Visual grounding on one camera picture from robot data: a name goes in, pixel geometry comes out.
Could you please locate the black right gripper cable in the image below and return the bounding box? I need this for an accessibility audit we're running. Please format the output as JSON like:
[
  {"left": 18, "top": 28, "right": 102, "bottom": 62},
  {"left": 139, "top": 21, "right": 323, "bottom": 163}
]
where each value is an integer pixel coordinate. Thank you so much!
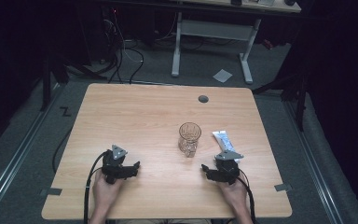
[{"left": 237, "top": 173, "right": 257, "bottom": 224}]

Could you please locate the grey paper sheet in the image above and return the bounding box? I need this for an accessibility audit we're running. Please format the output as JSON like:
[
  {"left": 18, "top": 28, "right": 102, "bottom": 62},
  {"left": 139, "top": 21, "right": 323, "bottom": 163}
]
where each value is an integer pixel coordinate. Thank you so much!
[{"left": 212, "top": 68, "right": 233, "bottom": 84}]

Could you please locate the white and blue tube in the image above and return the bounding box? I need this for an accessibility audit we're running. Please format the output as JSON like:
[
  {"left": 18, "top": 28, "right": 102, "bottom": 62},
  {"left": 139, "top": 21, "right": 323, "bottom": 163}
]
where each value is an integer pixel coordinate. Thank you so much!
[{"left": 212, "top": 130, "right": 241, "bottom": 164}]

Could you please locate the person's right hand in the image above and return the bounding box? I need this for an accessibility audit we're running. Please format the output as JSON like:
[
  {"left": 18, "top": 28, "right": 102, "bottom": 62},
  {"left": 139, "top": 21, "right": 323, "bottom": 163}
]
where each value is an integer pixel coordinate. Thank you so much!
[{"left": 218, "top": 177, "right": 252, "bottom": 217}]

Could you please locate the black metal stand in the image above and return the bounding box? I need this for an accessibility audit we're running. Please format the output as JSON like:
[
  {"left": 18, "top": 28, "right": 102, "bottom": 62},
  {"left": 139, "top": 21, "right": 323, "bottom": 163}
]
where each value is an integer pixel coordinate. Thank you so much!
[
  {"left": 252, "top": 69, "right": 310, "bottom": 133},
  {"left": 39, "top": 55, "right": 107, "bottom": 112}
]

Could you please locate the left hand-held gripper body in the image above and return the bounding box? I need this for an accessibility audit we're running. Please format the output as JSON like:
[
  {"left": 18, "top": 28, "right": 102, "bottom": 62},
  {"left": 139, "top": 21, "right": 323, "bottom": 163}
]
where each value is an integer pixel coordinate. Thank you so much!
[{"left": 101, "top": 144, "right": 131, "bottom": 185}]

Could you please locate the person's left hand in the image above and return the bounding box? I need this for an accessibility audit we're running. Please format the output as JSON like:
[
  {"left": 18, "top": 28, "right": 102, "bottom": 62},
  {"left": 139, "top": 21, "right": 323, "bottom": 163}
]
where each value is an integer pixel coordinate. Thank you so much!
[{"left": 91, "top": 170, "right": 124, "bottom": 217}]

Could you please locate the white-framed desk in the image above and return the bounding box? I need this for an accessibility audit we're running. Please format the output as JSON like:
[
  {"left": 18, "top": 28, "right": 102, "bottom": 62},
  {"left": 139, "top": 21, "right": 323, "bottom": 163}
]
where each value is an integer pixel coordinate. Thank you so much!
[{"left": 170, "top": 0, "right": 302, "bottom": 85}]

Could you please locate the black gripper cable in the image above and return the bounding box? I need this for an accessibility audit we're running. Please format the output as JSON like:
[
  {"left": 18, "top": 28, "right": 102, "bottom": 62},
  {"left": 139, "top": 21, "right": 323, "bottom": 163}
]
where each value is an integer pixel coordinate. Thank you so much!
[
  {"left": 83, "top": 150, "right": 110, "bottom": 224},
  {"left": 237, "top": 173, "right": 257, "bottom": 224}
]

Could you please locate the grey tape strip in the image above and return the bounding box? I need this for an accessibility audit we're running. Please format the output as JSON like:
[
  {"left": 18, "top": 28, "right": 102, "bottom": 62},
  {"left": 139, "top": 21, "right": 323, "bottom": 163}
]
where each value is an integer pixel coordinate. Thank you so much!
[
  {"left": 40, "top": 187, "right": 63, "bottom": 197},
  {"left": 273, "top": 183, "right": 293, "bottom": 192}
]

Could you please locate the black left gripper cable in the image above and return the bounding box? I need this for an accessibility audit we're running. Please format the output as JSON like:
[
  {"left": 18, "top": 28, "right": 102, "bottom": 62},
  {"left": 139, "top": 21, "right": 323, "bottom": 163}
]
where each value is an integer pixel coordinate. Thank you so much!
[{"left": 83, "top": 150, "right": 110, "bottom": 224}]

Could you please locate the black looped cable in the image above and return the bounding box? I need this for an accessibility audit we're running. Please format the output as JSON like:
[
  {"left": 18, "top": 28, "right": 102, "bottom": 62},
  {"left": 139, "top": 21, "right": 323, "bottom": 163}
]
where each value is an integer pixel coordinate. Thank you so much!
[{"left": 128, "top": 47, "right": 145, "bottom": 85}]

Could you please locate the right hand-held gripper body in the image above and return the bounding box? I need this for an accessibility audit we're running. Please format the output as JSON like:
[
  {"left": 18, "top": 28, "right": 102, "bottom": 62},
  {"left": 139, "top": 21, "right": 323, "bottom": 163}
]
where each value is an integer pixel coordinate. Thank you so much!
[{"left": 213, "top": 149, "right": 244, "bottom": 186}]

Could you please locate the metal floor rail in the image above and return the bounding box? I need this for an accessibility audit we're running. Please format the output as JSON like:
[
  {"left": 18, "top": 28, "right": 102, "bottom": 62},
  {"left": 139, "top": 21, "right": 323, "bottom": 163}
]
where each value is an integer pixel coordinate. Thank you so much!
[
  {"left": 282, "top": 98, "right": 345, "bottom": 224},
  {"left": 0, "top": 83, "right": 63, "bottom": 220}
]

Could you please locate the clear patterned glass cup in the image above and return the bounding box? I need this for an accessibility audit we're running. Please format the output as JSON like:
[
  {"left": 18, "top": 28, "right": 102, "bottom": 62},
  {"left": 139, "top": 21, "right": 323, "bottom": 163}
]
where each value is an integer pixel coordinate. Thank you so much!
[{"left": 177, "top": 121, "right": 202, "bottom": 159}]

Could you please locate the black floor cable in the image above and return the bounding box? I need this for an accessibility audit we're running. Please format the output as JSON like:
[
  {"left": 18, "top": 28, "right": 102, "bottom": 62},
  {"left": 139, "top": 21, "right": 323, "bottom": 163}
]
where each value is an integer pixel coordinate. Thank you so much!
[{"left": 51, "top": 125, "right": 75, "bottom": 174}]

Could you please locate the bundle of dark cables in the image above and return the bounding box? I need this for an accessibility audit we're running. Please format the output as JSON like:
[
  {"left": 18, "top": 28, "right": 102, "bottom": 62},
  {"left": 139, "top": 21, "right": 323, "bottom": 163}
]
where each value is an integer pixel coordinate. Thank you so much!
[{"left": 101, "top": 8, "right": 126, "bottom": 84}]

